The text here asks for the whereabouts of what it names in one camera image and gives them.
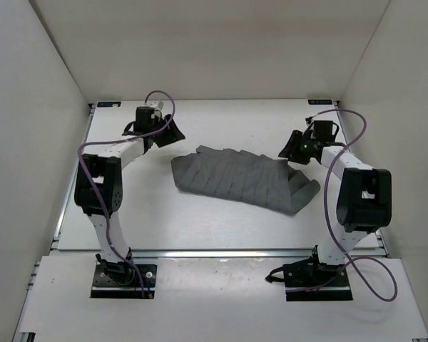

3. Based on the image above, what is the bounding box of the grey pleated skirt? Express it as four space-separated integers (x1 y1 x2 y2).
171 145 320 215

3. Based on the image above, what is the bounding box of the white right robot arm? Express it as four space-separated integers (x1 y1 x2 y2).
280 118 392 291

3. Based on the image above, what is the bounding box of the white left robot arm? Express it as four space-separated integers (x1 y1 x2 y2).
74 101 185 290

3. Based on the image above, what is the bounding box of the right blue corner label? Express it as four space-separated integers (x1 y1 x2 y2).
307 99 333 105

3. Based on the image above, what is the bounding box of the blue corner label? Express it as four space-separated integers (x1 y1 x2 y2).
96 101 121 108
307 99 333 105

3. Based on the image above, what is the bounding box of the left blue corner label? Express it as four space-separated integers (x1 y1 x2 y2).
96 101 121 108

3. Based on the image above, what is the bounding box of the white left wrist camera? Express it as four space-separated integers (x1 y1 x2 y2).
148 100 164 111

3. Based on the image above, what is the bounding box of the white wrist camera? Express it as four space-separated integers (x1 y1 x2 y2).
148 100 164 111
305 115 317 126

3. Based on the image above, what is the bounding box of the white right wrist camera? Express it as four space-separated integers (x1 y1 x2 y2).
305 115 317 126

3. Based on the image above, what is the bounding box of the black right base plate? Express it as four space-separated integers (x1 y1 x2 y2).
283 261 353 302

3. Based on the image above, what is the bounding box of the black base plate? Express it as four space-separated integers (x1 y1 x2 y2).
283 261 353 302
90 264 158 300

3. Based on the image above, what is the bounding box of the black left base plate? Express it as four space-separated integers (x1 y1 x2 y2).
90 264 158 300

